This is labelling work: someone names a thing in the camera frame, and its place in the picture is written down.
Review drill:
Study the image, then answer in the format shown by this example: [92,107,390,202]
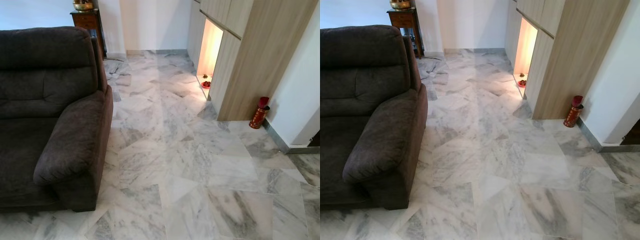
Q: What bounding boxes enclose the dark wooden side table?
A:
[70,9,107,60]
[386,8,425,58]

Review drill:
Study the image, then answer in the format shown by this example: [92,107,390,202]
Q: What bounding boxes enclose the light wood wall cabinet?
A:
[186,0,320,122]
[504,0,632,121]

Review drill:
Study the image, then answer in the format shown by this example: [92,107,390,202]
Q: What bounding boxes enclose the dark brown fabric sofa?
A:
[0,26,114,213]
[320,25,429,211]

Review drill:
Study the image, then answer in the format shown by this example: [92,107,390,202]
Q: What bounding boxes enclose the red gold cylinder container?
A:
[563,95,585,128]
[249,96,271,130]

